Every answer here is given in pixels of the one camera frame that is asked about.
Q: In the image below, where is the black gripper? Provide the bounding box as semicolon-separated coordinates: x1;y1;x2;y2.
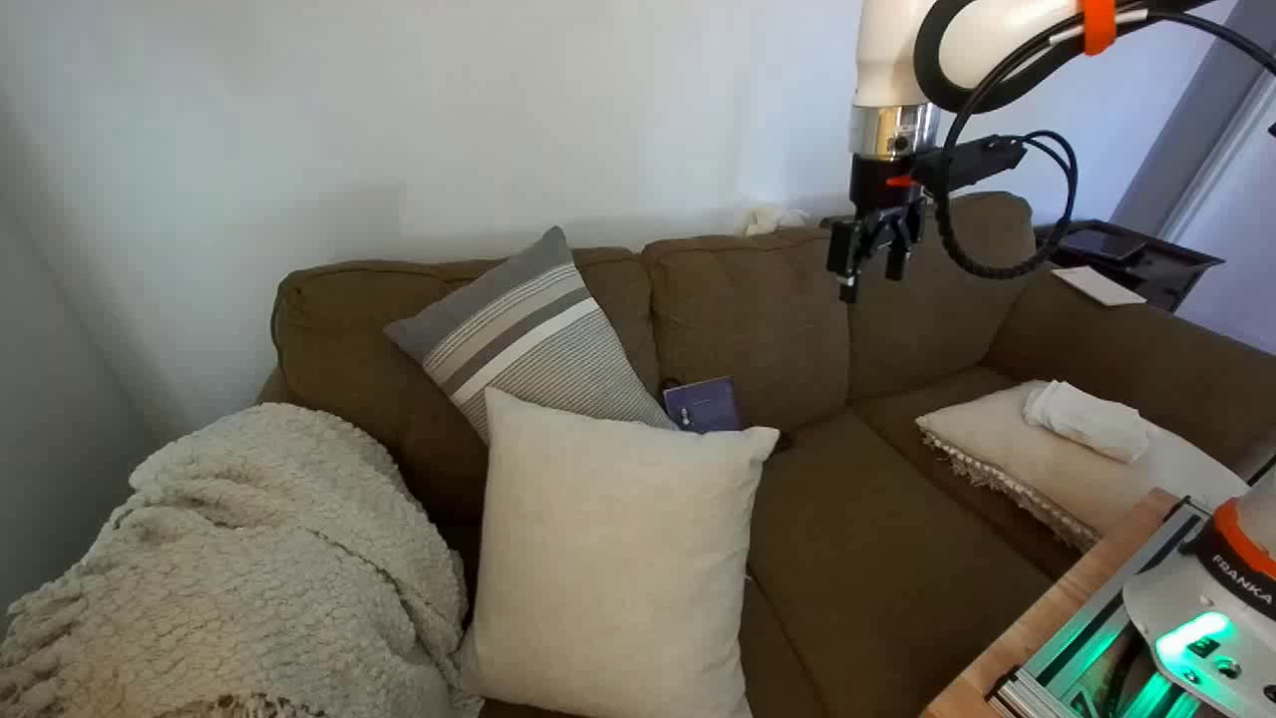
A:
825;150;936;308

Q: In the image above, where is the blue book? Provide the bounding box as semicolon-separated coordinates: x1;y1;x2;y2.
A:
657;374;748;438

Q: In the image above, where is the robot base with status light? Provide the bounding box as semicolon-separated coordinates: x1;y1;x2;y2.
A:
1121;453;1276;718

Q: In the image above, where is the white fringed flat pillow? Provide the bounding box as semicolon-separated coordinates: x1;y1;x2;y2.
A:
915;374;1254;549

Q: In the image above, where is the grey striped pillow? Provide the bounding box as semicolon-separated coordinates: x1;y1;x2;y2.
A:
378;222;677;442

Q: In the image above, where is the cream square pillow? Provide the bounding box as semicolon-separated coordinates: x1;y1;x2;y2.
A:
455;381;787;718

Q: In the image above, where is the small white object behind sofa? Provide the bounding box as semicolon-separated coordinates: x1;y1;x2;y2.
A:
734;194;801;239

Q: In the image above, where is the white paper sheet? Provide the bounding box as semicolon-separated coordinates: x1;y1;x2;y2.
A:
1053;261;1148;309

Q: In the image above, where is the rolled white towel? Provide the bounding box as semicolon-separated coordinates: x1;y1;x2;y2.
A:
1016;374;1160;468

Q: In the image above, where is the black tray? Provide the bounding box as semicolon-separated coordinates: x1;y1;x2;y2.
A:
1043;214;1229;316

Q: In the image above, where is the brown fabric sofa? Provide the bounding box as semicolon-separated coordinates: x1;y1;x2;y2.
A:
256;188;1276;718

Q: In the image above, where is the cream knit blanket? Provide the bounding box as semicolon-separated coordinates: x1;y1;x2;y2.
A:
0;397;483;718

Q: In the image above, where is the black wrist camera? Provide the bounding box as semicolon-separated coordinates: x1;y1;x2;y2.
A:
931;132;1035;191

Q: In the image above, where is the grey door frame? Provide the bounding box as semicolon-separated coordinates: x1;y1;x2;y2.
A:
1110;0;1276;242

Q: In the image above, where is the wooden table with metal rail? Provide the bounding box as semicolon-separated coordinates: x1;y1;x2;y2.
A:
920;491;1276;718

